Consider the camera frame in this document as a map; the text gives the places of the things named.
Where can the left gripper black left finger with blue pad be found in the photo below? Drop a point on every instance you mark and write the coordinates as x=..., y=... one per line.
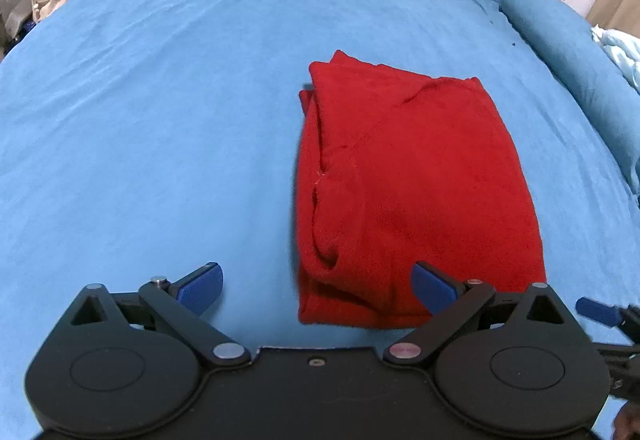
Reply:
x=122, y=365

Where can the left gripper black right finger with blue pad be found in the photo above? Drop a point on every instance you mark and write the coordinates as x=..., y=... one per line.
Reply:
x=497, y=365

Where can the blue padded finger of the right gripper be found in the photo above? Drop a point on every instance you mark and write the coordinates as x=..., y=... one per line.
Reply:
x=609, y=316

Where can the red knit garment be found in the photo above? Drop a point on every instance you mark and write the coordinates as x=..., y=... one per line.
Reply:
x=395, y=168

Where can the blue bed sheet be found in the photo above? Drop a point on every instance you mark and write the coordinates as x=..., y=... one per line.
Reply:
x=148, y=137

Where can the light blue quilt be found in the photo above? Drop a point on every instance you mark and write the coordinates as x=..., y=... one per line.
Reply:
x=623, y=50

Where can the dark blue rolled duvet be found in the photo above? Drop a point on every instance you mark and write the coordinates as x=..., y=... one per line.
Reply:
x=562, y=39

